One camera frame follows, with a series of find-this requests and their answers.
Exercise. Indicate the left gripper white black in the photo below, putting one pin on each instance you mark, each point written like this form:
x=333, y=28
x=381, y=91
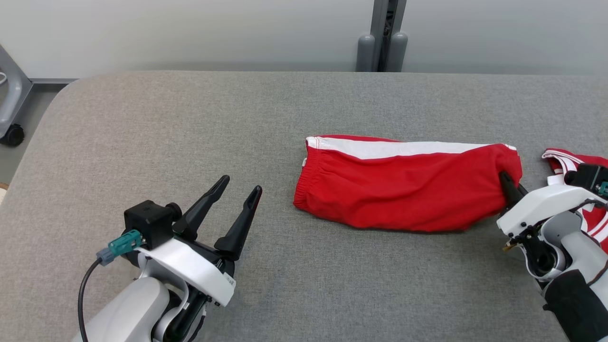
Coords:
x=204, y=270

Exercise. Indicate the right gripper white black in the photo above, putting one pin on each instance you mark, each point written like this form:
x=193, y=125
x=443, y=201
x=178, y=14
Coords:
x=546, y=204

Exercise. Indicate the red basketball jersey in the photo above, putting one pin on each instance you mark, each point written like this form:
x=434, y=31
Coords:
x=567, y=159

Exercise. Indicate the red shorts white stripe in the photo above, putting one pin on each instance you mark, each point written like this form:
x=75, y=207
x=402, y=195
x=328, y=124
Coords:
x=403, y=190

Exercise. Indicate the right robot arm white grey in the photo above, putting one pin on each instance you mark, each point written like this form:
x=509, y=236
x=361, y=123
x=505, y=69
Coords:
x=574, y=251

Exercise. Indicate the grey wheeled stand leg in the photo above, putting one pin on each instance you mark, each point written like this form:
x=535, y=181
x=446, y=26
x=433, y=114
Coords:
x=14, y=90

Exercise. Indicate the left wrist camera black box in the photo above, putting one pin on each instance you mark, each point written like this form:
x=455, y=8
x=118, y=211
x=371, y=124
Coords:
x=147, y=223

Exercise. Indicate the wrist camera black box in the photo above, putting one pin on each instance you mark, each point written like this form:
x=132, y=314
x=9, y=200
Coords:
x=586, y=175
x=147, y=223

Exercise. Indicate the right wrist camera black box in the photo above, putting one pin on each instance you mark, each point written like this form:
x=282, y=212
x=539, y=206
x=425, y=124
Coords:
x=586, y=175

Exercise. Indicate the grey wall rail post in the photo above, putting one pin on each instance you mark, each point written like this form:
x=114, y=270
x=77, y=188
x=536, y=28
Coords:
x=382, y=42

